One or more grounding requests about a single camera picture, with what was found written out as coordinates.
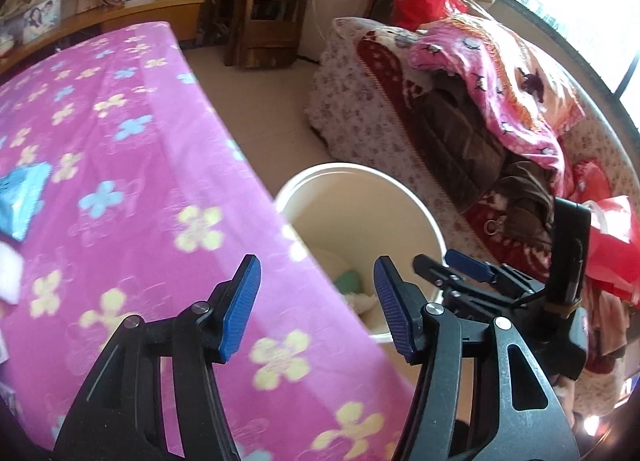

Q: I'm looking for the wooden chair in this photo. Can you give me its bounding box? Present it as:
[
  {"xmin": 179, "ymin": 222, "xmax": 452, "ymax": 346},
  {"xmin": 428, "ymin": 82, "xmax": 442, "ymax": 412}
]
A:
[{"xmin": 220, "ymin": 0, "xmax": 321, "ymax": 69}]

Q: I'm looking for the window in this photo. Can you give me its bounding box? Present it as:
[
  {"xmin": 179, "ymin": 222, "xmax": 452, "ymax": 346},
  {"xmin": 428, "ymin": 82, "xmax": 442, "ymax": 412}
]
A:
[{"xmin": 502, "ymin": 0, "xmax": 640, "ymax": 96}]

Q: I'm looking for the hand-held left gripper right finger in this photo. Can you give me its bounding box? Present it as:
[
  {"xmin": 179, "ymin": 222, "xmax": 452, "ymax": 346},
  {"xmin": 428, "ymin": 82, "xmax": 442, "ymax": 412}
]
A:
[{"xmin": 373, "ymin": 256, "xmax": 581, "ymax": 461}]

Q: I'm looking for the white plastic bucket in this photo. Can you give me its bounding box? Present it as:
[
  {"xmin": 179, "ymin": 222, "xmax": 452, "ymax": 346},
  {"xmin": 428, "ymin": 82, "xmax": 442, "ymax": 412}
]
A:
[{"xmin": 274, "ymin": 163, "xmax": 447, "ymax": 344}]

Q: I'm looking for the pink cartoon blanket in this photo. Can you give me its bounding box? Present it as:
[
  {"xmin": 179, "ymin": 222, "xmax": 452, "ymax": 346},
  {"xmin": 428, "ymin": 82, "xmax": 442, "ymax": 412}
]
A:
[{"xmin": 407, "ymin": 13, "xmax": 586, "ymax": 196}]

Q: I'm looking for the green wrapper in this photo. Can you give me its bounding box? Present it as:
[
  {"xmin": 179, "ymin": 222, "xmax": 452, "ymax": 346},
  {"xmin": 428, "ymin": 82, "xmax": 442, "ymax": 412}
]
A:
[{"xmin": 334, "ymin": 268, "xmax": 366, "ymax": 294}]

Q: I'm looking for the blue foil packet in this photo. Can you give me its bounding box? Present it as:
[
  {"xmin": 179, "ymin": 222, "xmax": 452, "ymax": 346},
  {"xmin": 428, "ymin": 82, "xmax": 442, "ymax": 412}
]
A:
[{"xmin": 0, "ymin": 162, "xmax": 53, "ymax": 242}]

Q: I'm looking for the floral covered sofa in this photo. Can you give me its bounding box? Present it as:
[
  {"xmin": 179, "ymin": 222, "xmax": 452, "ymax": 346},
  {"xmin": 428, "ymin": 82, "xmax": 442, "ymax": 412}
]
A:
[{"xmin": 305, "ymin": 16, "xmax": 640, "ymax": 417}]

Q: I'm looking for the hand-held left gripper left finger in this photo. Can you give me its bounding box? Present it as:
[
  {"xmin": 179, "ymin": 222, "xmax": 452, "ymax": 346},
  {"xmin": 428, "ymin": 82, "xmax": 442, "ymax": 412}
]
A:
[{"xmin": 52, "ymin": 253, "xmax": 262, "ymax": 461}]

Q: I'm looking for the long wooden desk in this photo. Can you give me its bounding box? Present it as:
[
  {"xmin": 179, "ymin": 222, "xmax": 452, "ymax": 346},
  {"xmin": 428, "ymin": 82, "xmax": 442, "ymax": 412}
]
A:
[{"xmin": 0, "ymin": 0, "xmax": 207, "ymax": 74}]

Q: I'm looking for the red patterned blanket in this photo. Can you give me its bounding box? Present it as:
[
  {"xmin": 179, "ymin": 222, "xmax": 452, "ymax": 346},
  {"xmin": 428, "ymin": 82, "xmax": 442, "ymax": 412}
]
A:
[{"xmin": 355, "ymin": 33, "xmax": 551, "ymax": 262}]

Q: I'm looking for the brown jacket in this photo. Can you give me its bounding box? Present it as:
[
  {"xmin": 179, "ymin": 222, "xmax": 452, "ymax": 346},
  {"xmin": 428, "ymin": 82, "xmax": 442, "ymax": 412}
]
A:
[{"xmin": 405, "ymin": 88, "xmax": 558, "ymax": 247}]

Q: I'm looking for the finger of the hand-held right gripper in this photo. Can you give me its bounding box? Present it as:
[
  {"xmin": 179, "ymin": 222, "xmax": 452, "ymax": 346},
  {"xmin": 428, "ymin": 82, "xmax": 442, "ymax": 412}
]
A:
[
  {"xmin": 444, "ymin": 249, "xmax": 547, "ymax": 298},
  {"xmin": 412, "ymin": 254, "xmax": 471, "ymax": 293}
]

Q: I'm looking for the red plastic bag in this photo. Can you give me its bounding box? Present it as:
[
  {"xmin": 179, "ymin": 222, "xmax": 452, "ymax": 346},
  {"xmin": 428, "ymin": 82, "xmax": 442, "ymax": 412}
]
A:
[
  {"xmin": 392, "ymin": 0, "xmax": 468, "ymax": 32},
  {"xmin": 580, "ymin": 196, "xmax": 640, "ymax": 302}
]

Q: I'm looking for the white crumpled paper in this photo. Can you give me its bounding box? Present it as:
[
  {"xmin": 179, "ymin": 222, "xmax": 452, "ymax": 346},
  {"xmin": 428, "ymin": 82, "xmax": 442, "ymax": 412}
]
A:
[{"xmin": 345, "ymin": 292, "xmax": 379, "ymax": 314}]

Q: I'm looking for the pink flowered blanket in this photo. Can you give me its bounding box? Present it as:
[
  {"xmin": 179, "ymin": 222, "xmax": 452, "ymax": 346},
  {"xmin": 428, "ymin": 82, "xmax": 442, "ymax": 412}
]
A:
[{"xmin": 0, "ymin": 21, "xmax": 418, "ymax": 461}]

